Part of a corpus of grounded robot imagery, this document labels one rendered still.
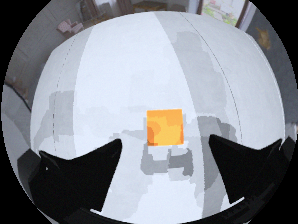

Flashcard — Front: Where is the orange cube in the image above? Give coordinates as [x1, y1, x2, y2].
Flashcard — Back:
[146, 109, 184, 145]

